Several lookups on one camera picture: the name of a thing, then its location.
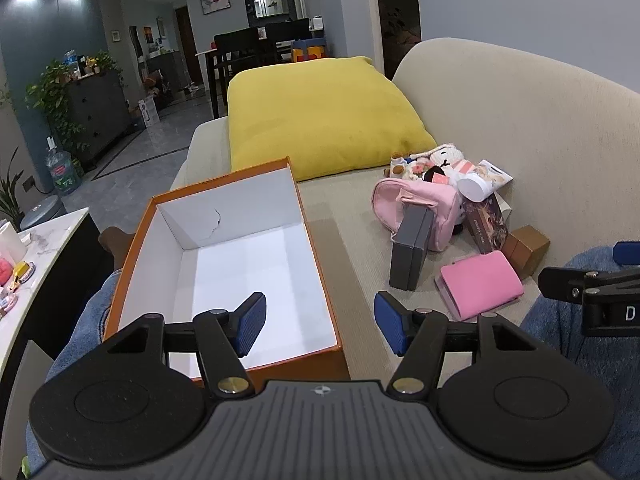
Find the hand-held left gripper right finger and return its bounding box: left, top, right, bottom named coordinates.
left=374, top=290, right=543, bottom=396

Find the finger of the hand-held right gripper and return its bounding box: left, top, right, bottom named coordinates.
left=613, top=241, right=640, bottom=267
left=539, top=266, right=640, bottom=304

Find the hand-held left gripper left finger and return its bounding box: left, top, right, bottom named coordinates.
left=102, top=291, right=268, bottom=397

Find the orange cardboard box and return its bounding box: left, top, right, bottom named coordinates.
left=103, top=156, right=351, bottom=391

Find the pink zip pouch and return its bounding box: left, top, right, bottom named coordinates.
left=372, top=177, right=462, bottom=252

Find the plush flower bouquet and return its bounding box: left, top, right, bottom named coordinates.
left=404, top=156, right=433, bottom=182

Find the white crochet plush toy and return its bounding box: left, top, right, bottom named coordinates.
left=427, top=144, right=468, bottom=183

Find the brown cardboard box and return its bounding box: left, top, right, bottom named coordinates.
left=501, top=226, right=551, bottom=281

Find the person's right leg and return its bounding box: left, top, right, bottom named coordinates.
left=520, top=247, right=640, bottom=480

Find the dark grey flat box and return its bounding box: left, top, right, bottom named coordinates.
left=389, top=206, right=435, bottom=291

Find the pink wallet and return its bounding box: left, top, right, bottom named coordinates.
left=434, top=251, right=525, bottom=322

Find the dark printed box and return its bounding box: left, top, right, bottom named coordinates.
left=462, top=192, right=510, bottom=255

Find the white printed paper box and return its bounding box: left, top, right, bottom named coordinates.
left=480, top=160, right=514, bottom=195

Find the white cylinder with pink band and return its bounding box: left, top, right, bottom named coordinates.
left=457, top=159, right=501, bottom=202

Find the beige fabric sofa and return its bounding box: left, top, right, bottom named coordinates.
left=170, top=37, right=640, bottom=383

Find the yellow pillow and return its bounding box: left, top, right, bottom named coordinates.
left=226, top=56, right=437, bottom=182

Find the marble coffee table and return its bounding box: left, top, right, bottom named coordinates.
left=0, top=207, right=107, bottom=411

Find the white floor box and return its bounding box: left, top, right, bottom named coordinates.
left=137, top=99, right=161, bottom=129

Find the yellow toy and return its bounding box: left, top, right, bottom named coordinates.
left=9, top=260, right=36, bottom=292

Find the grey round bin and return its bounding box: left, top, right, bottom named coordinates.
left=20, top=195, right=67, bottom=232

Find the large water jug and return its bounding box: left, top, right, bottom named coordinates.
left=46, top=147, right=82, bottom=196

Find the white cup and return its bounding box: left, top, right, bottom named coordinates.
left=0, top=222, right=29, bottom=262

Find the dark dining table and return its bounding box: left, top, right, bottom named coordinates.
left=195, top=49, right=296, bottom=117

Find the dark grey cabinet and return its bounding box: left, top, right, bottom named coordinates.
left=65, top=67, right=134, bottom=171

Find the potted leafy plant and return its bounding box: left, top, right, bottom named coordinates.
left=0, top=149, right=27, bottom=231

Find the colourful small chair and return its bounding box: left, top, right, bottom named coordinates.
left=291, top=39, right=327, bottom=64

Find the dark dining chair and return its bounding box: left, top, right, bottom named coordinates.
left=213, top=29, right=252, bottom=81
left=264, top=17, right=311, bottom=63

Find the trailing green plant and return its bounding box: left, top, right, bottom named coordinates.
left=25, top=52, right=123, bottom=156

